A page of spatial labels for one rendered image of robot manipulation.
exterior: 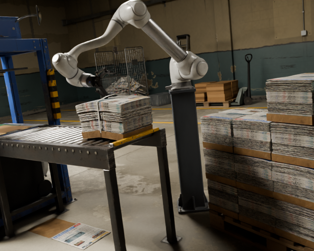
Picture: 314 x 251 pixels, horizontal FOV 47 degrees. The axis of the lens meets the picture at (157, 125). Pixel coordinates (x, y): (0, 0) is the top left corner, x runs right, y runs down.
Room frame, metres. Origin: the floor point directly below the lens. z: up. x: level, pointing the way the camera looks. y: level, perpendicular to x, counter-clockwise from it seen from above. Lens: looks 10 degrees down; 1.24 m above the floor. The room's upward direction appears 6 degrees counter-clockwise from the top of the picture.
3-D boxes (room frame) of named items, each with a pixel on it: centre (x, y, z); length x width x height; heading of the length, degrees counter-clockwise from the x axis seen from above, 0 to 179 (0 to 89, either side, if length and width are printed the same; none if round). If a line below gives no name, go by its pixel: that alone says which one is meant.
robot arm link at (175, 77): (2.85, -0.23, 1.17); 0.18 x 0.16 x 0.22; 27
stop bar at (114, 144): (2.11, 0.13, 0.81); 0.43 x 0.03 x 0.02; 142
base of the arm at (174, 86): (2.86, -0.21, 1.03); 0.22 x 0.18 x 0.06; 89
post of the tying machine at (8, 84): (3.67, 1.42, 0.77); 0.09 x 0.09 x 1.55; 52
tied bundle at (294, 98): (1.98, -0.86, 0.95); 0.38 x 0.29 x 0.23; 123
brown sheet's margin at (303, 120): (1.98, -0.86, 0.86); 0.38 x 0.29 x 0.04; 123
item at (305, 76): (1.98, -0.87, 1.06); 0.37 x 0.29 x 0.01; 123
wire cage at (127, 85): (10.48, 0.86, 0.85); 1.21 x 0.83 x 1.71; 52
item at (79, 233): (2.55, 0.67, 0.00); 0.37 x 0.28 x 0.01; 52
